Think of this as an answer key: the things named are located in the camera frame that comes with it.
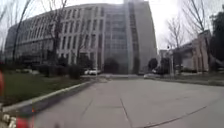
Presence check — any white car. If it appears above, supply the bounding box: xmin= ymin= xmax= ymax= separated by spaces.
xmin=83 ymin=68 xmax=103 ymax=76

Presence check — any large curved grey building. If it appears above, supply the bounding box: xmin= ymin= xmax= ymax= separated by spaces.
xmin=4 ymin=0 xmax=158 ymax=75

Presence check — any grey concrete road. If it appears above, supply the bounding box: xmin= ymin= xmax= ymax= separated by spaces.
xmin=33 ymin=77 xmax=224 ymax=128

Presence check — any row of dark bushes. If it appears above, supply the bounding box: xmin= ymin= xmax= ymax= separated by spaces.
xmin=14 ymin=63 xmax=85 ymax=80

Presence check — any lamp pole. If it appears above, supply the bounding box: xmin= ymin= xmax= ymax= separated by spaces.
xmin=167 ymin=44 xmax=175 ymax=78

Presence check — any row of bare trees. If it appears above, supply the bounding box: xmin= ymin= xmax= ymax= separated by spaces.
xmin=0 ymin=0 xmax=72 ymax=68

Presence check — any bare tree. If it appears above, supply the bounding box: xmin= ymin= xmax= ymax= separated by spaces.
xmin=164 ymin=14 xmax=186 ymax=73

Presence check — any pale stone kerb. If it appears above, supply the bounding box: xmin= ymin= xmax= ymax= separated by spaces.
xmin=0 ymin=79 xmax=98 ymax=118

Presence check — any grass lawn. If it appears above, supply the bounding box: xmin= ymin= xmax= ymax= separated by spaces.
xmin=0 ymin=71 xmax=92 ymax=106

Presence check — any beige building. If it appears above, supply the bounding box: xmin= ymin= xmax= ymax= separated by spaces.
xmin=173 ymin=29 xmax=214 ymax=73

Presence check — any dark evergreen tree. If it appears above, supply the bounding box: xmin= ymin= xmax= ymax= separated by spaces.
xmin=208 ymin=11 xmax=224 ymax=69

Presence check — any robot's own part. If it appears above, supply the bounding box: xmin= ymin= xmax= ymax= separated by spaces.
xmin=0 ymin=71 xmax=5 ymax=98

